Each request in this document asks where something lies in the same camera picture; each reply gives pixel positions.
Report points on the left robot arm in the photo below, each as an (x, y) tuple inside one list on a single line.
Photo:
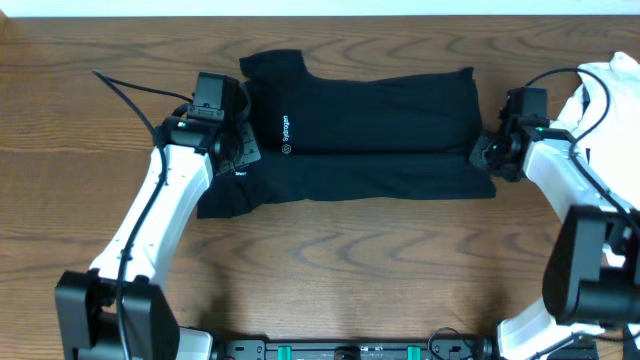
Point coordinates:
[(117, 309)]

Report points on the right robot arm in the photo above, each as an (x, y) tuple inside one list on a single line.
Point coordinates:
[(590, 287)]

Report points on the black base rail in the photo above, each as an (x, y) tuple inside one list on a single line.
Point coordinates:
[(445, 343)]

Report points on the black polo shirt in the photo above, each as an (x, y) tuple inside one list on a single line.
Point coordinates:
[(335, 140)]

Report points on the white shirt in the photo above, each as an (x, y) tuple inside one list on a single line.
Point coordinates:
[(603, 115)]

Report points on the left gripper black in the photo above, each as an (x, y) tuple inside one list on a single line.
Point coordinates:
[(250, 152)]

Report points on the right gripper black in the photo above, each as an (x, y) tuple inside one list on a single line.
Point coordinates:
[(477, 151)]

